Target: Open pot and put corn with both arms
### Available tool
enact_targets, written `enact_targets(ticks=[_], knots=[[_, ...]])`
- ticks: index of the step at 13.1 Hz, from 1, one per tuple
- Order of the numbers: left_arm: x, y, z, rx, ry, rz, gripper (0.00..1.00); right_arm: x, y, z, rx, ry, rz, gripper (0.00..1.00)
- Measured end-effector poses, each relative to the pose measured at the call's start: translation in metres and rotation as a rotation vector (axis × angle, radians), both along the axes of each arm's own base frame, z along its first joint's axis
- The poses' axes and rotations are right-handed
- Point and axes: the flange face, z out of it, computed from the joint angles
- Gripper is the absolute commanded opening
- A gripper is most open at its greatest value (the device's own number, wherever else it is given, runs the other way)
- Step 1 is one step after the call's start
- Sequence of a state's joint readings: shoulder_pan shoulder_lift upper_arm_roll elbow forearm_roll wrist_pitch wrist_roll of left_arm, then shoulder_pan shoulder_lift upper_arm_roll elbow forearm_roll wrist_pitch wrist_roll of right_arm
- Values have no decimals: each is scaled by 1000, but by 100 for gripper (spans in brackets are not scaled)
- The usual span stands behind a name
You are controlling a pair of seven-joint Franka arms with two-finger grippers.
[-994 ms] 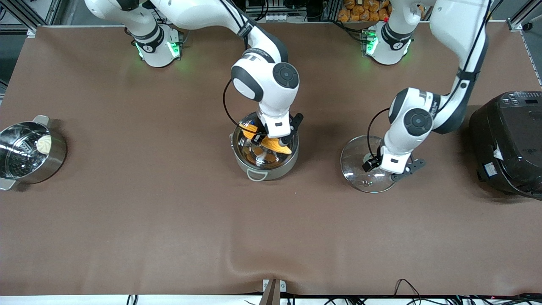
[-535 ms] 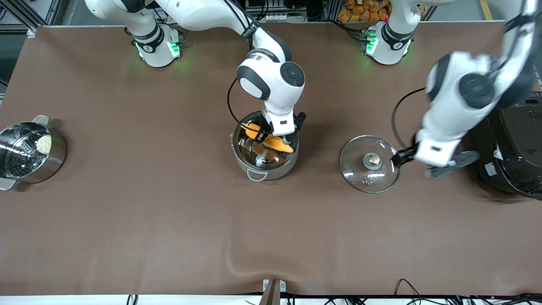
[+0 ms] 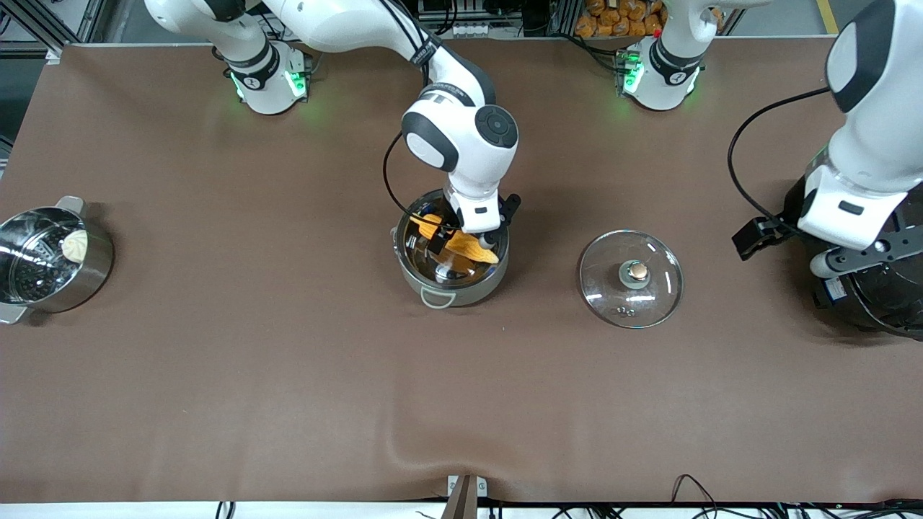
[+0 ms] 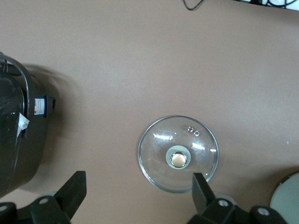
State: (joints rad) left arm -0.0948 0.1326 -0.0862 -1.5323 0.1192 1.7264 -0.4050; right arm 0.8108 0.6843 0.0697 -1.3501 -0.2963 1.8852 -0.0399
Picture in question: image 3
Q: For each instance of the yellow corn cob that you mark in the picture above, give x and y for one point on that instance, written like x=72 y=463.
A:
x=469 y=249

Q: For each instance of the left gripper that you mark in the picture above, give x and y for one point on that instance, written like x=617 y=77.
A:
x=754 y=237

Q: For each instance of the grey-green cooking pot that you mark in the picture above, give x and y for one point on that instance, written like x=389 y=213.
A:
x=461 y=288

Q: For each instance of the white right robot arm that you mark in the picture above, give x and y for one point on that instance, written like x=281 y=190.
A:
x=472 y=148

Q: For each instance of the stainless steel steamer pot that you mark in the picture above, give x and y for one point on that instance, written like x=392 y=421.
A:
x=32 y=267

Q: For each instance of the black electric rice cooker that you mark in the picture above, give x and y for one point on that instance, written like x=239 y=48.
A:
x=876 y=303

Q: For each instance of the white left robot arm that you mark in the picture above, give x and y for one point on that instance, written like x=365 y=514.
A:
x=880 y=108

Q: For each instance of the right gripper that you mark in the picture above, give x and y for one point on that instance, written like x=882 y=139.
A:
x=437 y=245

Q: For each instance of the glass pot lid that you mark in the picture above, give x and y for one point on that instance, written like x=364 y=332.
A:
x=631 y=281

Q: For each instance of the aluminium profile frame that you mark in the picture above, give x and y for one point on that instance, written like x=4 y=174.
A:
x=43 y=29

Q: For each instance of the brown table cover cloth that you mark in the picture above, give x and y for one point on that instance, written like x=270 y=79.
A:
x=288 y=404

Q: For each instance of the pile of orange bread rolls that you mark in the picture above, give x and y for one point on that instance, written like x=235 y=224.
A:
x=620 y=18

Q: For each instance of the white power strip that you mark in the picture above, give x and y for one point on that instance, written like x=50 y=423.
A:
x=476 y=29

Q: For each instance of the white steamed bun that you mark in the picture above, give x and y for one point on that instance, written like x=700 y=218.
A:
x=74 y=245

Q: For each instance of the metal table clamp bracket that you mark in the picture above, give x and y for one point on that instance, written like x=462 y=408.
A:
x=465 y=497

